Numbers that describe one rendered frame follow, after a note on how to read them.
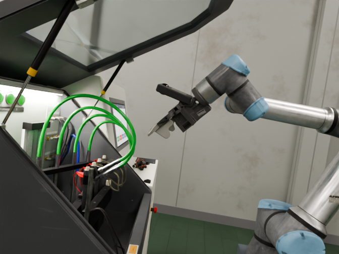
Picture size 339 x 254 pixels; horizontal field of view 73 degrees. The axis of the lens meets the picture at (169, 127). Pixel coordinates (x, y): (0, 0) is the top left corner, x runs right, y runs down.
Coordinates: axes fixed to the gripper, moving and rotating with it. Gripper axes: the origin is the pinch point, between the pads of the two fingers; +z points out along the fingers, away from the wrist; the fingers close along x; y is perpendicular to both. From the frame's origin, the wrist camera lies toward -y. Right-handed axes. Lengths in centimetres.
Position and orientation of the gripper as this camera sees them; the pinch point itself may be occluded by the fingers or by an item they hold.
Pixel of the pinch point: (152, 128)
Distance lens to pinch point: 78.4
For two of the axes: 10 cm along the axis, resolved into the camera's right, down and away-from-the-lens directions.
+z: -7.3, 6.0, 3.4
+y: 6.5, 7.6, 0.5
